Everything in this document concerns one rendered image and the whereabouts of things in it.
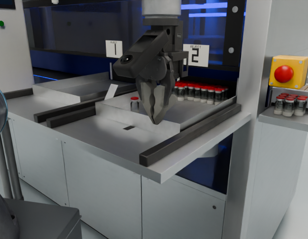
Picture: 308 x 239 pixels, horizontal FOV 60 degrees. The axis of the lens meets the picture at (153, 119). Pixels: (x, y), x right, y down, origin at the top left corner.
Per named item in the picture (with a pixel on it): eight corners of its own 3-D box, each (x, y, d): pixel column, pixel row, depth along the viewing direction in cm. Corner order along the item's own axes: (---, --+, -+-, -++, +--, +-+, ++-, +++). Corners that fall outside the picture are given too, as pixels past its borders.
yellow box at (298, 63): (275, 81, 72) (280, 54, 70) (305, 85, 68) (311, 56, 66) (267, 86, 67) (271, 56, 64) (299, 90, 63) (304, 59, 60)
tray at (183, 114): (170, 91, 96) (170, 81, 94) (242, 104, 80) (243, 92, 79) (96, 115, 70) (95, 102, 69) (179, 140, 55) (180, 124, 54)
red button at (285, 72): (276, 79, 66) (278, 63, 65) (294, 82, 64) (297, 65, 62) (271, 82, 63) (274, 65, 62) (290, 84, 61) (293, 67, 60)
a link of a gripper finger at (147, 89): (168, 118, 61) (169, 78, 58) (152, 125, 57) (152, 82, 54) (157, 116, 63) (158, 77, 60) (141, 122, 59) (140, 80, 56)
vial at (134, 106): (134, 113, 71) (134, 97, 70) (141, 114, 70) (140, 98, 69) (128, 114, 70) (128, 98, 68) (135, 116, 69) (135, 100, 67)
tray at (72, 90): (108, 79, 116) (107, 71, 115) (155, 87, 101) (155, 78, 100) (33, 94, 91) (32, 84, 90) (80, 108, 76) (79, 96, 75)
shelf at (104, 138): (100, 82, 120) (100, 78, 119) (260, 113, 79) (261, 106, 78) (-17, 106, 85) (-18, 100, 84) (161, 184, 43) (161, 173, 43)
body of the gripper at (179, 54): (189, 79, 57) (191, 19, 53) (164, 86, 51) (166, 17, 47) (160, 75, 62) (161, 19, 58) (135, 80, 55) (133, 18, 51)
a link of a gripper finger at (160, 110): (180, 121, 59) (181, 79, 56) (163, 129, 55) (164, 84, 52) (168, 118, 61) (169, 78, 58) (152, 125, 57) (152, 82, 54)
